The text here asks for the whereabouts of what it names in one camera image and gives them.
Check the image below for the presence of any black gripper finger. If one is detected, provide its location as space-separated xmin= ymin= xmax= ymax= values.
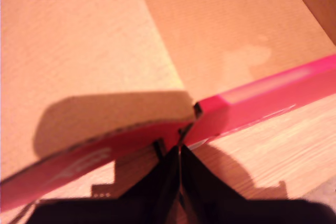
xmin=118 ymin=145 xmax=182 ymax=200
xmin=181 ymin=145 xmax=246 ymax=201

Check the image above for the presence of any red Nike shoebox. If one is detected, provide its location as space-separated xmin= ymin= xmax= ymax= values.
xmin=0 ymin=0 xmax=336 ymax=213

